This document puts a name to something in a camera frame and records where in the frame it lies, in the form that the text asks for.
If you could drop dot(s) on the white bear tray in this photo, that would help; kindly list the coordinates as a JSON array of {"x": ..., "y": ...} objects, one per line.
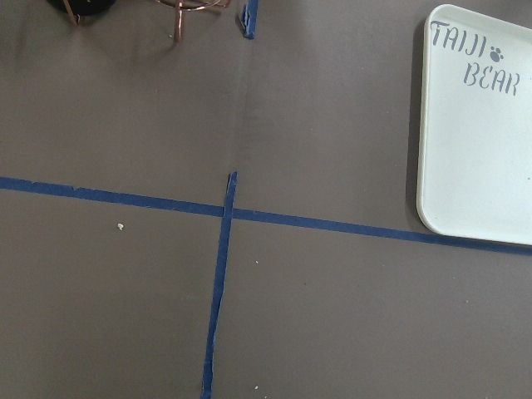
[{"x": 474, "y": 162}]

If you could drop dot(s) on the dark green wine bottle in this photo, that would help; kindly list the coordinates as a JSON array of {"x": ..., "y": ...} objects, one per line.
[{"x": 83, "y": 7}]

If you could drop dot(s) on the copper wire bottle rack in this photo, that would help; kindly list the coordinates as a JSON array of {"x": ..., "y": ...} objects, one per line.
[{"x": 180, "y": 8}]

